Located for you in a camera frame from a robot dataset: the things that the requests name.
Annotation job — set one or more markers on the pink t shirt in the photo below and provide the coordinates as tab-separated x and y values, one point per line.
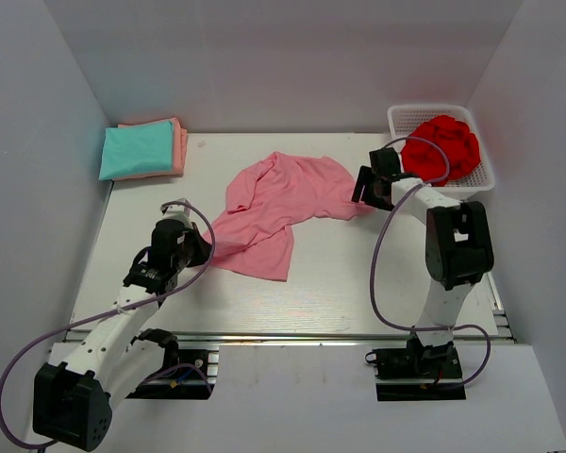
253	235

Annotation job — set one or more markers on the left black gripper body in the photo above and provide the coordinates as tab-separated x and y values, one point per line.
193	253

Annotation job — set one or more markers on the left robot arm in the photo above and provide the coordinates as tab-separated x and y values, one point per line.
73	401

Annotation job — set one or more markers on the folded salmon t shirt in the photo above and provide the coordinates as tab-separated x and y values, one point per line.
179	151

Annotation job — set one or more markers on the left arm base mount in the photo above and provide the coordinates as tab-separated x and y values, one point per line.
191	376

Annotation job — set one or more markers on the red crumpled t shirt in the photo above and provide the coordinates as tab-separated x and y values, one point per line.
454	137

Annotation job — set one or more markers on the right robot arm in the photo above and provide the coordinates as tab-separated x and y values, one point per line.
457	248

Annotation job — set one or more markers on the folded teal t shirt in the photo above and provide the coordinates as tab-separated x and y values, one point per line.
137	150

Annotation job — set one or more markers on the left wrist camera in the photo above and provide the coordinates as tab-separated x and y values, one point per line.
177	210

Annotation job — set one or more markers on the white plastic basket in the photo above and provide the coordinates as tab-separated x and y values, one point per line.
404	119

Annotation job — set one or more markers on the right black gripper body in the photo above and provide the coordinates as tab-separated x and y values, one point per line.
373	199

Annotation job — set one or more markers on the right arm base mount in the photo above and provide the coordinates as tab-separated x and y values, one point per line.
417	373

